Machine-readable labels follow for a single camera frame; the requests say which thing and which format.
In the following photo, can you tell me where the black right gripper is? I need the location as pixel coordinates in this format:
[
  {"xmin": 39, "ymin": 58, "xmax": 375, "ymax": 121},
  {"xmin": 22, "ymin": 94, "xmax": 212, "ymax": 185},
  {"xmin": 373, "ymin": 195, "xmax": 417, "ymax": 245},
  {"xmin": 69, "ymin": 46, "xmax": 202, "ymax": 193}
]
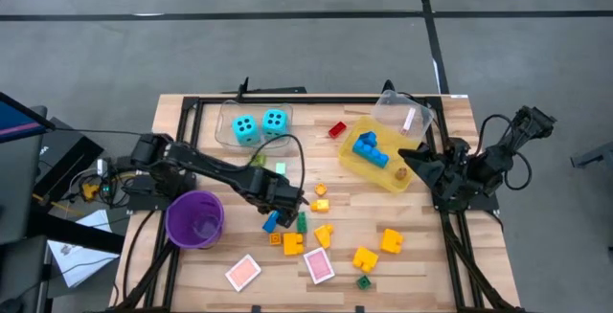
[{"xmin": 397, "ymin": 137, "xmax": 473, "ymax": 197}]

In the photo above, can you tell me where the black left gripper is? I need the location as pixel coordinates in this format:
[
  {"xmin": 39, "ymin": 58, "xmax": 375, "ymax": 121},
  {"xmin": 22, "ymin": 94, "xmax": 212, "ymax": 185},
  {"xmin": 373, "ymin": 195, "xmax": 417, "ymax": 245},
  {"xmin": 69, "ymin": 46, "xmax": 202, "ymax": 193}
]
[{"xmin": 242, "ymin": 166, "xmax": 308, "ymax": 230}]

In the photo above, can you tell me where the long blue toy brick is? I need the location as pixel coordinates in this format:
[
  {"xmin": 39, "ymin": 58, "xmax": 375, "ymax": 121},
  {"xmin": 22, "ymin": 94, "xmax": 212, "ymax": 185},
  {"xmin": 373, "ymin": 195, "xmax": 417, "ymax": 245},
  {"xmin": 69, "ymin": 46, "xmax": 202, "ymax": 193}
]
[{"xmin": 261, "ymin": 210, "xmax": 282, "ymax": 235}]

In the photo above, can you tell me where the yellow translucent plastic bin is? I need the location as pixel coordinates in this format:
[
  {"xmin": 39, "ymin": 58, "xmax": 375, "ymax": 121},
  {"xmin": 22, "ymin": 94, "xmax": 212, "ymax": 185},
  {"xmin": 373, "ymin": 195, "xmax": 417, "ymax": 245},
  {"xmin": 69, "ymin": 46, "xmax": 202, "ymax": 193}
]
[{"xmin": 337, "ymin": 115, "xmax": 422, "ymax": 194}]

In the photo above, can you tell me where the large blue four-stud brick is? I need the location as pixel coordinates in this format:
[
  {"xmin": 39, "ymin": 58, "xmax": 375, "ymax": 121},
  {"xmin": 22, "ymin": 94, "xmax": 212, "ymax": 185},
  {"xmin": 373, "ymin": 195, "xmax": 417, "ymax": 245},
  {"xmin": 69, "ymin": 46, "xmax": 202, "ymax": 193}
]
[{"xmin": 352, "ymin": 139, "xmax": 390, "ymax": 169}]

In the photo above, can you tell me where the yellow curved toy brick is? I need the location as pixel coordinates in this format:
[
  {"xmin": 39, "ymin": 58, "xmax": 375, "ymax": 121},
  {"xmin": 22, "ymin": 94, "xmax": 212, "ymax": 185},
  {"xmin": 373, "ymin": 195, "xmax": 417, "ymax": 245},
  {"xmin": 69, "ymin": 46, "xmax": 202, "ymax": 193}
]
[{"xmin": 313, "ymin": 223, "xmax": 335, "ymax": 250}]

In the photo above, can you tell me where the cyan foam die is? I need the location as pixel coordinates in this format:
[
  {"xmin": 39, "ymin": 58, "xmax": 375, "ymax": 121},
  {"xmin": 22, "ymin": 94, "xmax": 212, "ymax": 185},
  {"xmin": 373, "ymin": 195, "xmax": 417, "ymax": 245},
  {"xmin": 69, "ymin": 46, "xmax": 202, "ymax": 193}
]
[
  {"xmin": 231, "ymin": 114, "xmax": 261, "ymax": 146},
  {"xmin": 261, "ymin": 108, "xmax": 290, "ymax": 138}
]

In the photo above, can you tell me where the large yellow notched brick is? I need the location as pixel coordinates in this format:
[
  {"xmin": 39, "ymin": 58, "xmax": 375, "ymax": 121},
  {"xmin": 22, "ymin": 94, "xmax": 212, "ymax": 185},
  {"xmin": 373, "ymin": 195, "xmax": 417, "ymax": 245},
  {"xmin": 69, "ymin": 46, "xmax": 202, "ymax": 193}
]
[
  {"xmin": 282, "ymin": 232, "xmax": 306, "ymax": 257},
  {"xmin": 380, "ymin": 228, "xmax": 405, "ymax": 256},
  {"xmin": 352, "ymin": 246, "xmax": 379, "ymax": 275}
]

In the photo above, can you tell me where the clear rounded plastic container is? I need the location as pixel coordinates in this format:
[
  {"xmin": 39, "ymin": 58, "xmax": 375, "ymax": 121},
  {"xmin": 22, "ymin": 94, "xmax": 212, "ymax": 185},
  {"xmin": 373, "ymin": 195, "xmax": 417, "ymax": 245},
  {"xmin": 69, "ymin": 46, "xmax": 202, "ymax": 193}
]
[{"xmin": 373, "ymin": 89, "xmax": 435, "ymax": 142}]

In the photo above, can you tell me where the pink boxed card deck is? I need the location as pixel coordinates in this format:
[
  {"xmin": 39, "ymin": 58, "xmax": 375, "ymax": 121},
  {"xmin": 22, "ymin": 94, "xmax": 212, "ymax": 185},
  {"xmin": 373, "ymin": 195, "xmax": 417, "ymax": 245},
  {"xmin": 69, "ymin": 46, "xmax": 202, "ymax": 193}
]
[{"xmin": 303, "ymin": 246, "xmax": 336, "ymax": 285}]

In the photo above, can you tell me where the pink card left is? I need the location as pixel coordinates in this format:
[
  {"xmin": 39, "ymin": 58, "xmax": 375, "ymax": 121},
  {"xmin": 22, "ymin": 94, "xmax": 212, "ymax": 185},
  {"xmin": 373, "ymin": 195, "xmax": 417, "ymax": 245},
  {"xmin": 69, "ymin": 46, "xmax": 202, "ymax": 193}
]
[{"xmin": 224, "ymin": 253, "xmax": 262, "ymax": 293}]

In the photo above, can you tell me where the purple plastic bucket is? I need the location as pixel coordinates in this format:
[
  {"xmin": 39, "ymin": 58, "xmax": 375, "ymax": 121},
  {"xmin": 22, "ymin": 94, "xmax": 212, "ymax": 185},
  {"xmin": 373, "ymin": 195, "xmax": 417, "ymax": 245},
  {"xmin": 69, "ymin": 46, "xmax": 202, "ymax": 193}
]
[{"xmin": 165, "ymin": 190, "xmax": 226, "ymax": 250}]

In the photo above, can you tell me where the clear rectangular plastic bin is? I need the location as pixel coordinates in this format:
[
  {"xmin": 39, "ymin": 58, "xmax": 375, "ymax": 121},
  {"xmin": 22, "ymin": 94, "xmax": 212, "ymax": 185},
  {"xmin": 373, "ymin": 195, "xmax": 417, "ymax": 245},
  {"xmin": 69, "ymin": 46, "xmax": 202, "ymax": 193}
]
[{"xmin": 214, "ymin": 100, "xmax": 294, "ymax": 157}]

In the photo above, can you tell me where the grey chair base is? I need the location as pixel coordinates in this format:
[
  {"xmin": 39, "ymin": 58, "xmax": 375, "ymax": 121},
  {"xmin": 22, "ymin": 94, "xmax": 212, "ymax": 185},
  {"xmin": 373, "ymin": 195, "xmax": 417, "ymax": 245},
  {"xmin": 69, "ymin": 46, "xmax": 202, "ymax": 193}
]
[{"xmin": 569, "ymin": 140, "xmax": 613, "ymax": 170}]

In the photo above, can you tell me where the black stand leg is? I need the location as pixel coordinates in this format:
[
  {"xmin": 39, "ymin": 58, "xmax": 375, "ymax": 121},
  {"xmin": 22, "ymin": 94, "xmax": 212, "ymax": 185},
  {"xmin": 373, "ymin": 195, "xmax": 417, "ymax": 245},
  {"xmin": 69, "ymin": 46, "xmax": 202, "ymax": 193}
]
[{"xmin": 28, "ymin": 211, "xmax": 126, "ymax": 256}]

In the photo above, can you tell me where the white paper sheet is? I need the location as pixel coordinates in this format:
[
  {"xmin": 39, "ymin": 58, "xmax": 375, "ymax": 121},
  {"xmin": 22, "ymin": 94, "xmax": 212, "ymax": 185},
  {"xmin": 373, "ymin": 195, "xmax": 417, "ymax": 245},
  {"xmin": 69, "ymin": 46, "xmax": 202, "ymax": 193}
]
[{"xmin": 47, "ymin": 209, "xmax": 121, "ymax": 289}]

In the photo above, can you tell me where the black equipment box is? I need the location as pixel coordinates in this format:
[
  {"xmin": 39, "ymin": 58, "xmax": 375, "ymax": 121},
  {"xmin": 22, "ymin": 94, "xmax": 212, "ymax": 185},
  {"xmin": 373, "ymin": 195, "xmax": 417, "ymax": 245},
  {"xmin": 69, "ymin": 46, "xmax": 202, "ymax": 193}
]
[{"xmin": 35, "ymin": 117, "xmax": 104, "ymax": 199}]

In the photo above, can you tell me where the dark grey cabinet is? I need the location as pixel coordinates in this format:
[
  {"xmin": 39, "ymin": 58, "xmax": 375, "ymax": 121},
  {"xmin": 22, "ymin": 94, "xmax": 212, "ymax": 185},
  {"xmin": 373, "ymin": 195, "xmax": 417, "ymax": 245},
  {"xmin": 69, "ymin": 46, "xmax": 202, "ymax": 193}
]
[{"xmin": 0, "ymin": 105, "xmax": 49, "ymax": 247}]

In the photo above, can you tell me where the blue screen monitor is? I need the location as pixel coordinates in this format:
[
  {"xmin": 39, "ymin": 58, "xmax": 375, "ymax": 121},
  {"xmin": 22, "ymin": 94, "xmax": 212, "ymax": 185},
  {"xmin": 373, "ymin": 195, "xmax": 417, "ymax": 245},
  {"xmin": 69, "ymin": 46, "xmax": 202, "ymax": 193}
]
[{"xmin": 0, "ymin": 91, "xmax": 56, "ymax": 145}]

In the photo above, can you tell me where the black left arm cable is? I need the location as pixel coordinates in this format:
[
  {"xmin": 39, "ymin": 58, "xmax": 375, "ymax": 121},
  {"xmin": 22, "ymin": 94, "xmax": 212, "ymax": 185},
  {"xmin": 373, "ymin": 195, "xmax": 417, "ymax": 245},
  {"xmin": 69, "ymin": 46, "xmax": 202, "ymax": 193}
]
[{"xmin": 246, "ymin": 133, "xmax": 307, "ymax": 194}]

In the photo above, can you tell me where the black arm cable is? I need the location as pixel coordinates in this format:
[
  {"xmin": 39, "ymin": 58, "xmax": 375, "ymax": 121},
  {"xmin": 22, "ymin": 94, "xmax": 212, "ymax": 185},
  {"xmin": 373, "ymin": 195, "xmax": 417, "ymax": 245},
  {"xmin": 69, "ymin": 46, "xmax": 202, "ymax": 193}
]
[
  {"xmin": 476, "ymin": 113, "xmax": 534, "ymax": 192},
  {"xmin": 246, "ymin": 133, "xmax": 307, "ymax": 194}
]

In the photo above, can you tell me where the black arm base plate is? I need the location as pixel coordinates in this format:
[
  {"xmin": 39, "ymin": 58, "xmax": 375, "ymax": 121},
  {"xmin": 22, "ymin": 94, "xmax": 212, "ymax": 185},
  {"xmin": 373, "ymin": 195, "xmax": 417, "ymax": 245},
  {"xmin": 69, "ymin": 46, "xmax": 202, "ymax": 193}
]
[
  {"xmin": 125, "ymin": 173, "xmax": 197, "ymax": 212},
  {"xmin": 429, "ymin": 178, "xmax": 500, "ymax": 212}
]

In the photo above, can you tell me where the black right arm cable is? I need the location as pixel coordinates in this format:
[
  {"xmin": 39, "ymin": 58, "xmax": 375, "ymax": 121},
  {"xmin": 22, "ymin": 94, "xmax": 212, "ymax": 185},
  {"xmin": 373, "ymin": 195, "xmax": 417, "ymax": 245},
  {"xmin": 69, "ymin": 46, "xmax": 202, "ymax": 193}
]
[{"xmin": 476, "ymin": 113, "xmax": 534, "ymax": 192}]

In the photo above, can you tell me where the black power cable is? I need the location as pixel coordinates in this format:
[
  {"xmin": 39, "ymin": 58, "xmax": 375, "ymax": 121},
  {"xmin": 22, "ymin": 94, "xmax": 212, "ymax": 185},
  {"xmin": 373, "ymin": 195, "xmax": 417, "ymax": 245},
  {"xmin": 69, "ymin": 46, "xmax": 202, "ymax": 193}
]
[{"xmin": 122, "ymin": 210, "xmax": 159, "ymax": 304}]

